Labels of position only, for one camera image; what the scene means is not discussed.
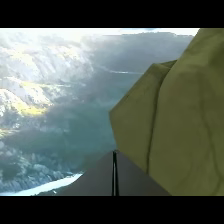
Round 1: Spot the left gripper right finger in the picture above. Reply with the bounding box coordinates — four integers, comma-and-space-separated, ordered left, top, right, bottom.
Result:
116, 150, 172, 197

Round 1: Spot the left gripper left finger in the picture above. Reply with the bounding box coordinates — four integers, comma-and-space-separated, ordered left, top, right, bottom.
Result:
59, 150, 115, 197

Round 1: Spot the olive green garment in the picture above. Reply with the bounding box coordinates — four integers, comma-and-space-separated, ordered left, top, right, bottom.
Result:
109, 28, 224, 197

